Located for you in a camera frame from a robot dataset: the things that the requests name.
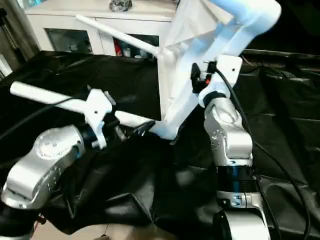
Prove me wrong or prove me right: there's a white plastic table top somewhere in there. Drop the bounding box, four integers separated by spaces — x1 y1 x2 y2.
156 0 282 142

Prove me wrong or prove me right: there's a white plastic table leg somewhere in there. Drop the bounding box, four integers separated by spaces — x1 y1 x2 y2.
74 14 163 57
9 81 168 137
207 0 275 23

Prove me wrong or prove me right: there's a black plastic mat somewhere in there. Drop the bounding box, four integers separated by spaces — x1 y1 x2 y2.
0 49 320 238

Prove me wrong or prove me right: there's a silver metal bar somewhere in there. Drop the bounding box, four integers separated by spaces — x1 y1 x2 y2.
245 48 320 62

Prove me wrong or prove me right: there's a white glass-door cabinet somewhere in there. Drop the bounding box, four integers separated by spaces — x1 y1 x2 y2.
25 0 182 60

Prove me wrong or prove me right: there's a grey curtain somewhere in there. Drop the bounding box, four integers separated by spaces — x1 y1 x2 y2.
0 0 42 63

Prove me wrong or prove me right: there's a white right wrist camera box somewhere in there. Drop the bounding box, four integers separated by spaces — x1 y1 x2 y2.
199 55 244 109

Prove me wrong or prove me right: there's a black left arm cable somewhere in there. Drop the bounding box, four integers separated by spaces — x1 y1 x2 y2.
0 95 88 143

